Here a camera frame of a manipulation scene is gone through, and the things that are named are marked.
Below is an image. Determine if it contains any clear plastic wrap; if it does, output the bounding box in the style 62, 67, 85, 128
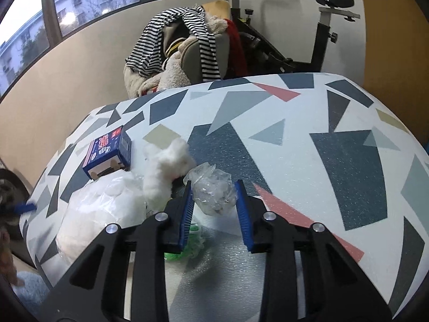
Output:
184, 162, 237, 216

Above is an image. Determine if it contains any person's left hand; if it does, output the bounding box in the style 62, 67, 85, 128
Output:
0, 230, 18, 286

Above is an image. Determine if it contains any white cotton wad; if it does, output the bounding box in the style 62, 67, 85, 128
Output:
143, 137, 197, 206

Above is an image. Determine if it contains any black yellow striped garment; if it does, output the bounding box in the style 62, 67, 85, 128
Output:
162, 23, 192, 58

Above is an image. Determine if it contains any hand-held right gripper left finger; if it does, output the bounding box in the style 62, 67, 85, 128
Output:
43, 180, 195, 322

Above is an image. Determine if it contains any blue cardboard box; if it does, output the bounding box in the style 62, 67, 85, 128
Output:
82, 125, 132, 179

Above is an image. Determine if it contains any black exercise bike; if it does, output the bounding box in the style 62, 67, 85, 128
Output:
203, 0, 361, 75

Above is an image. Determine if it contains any light blue fluffy pajama leg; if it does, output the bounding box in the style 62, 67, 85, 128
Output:
13, 270, 51, 309

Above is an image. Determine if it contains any white bag of cotton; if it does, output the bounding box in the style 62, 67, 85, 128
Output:
55, 171, 149, 263

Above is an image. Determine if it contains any window with dark frame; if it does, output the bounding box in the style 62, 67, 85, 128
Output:
0, 0, 279, 98

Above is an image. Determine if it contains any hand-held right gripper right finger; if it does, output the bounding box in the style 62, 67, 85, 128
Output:
235, 179, 393, 322

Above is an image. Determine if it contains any green plastic wrapper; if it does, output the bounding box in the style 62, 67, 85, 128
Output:
164, 224, 202, 262

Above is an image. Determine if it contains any yellow wooden panel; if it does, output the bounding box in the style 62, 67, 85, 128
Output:
357, 0, 429, 135

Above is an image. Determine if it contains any black white striped shirt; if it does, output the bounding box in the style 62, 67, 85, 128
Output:
125, 7, 224, 82

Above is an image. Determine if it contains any grey apartment building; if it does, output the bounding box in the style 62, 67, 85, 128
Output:
0, 0, 140, 89

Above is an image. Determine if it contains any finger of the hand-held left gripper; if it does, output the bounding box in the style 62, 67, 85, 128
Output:
0, 201, 37, 216

